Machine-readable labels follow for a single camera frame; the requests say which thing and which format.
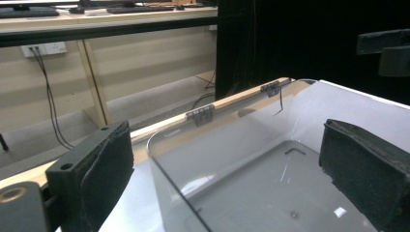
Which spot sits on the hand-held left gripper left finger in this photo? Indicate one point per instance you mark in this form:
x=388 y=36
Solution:
x=96 y=167

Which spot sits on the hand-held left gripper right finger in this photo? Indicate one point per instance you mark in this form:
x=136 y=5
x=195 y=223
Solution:
x=370 y=170

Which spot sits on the transparent grey storage box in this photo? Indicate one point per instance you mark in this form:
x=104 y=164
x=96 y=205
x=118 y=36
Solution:
x=257 y=180

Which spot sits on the black curtain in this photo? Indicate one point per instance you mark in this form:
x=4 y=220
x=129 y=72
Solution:
x=290 y=42

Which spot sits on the beige wooden desk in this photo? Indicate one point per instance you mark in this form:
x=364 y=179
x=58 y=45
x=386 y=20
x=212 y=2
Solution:
x=145 y=64

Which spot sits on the black metal crossbar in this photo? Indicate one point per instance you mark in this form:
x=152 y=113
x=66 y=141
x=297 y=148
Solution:
x=96 y=30

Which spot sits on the black computer mouse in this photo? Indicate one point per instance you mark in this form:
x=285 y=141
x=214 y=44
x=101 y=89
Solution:
x=76 y=10
x=180 y=7

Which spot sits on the black keyboard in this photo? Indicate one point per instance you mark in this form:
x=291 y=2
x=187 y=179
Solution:
x=29 y=12
x=138 y=9

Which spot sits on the white wall socket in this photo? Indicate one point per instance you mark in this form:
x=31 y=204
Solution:
x=48 y=49

